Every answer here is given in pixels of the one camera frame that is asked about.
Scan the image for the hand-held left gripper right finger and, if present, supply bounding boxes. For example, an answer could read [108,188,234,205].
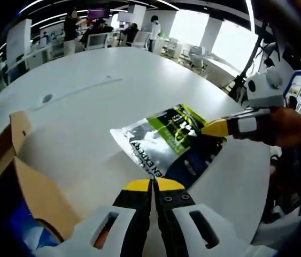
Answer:
[152,177,278,257]

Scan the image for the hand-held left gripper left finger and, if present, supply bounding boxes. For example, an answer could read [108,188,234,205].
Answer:
[34,178,153,257]

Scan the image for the silver green soft pouch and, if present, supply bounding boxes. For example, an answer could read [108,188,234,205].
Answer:
[109,103,228,190]

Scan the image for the brown cardboard shoe box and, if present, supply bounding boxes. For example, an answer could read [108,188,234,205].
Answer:
[0,111,81,243]

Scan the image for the blue tissue packet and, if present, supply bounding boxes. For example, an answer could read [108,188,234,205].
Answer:
[9,199,60,248]

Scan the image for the person's right hand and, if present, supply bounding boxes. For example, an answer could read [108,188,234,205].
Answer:
[258,106,301,147]

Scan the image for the black tripod stand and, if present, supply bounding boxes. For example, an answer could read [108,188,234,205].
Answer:
[230,24,271,100]

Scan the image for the person's grey clothing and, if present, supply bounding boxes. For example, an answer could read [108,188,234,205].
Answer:
[251,211,301,257]

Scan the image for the white office chair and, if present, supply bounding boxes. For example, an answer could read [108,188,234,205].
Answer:
[87,34,107,50]

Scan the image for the white square column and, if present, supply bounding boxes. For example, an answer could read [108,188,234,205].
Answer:
[7,18,32,73]

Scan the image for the purple wall screen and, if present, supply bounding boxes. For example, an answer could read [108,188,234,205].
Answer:
[87,7,111,19]

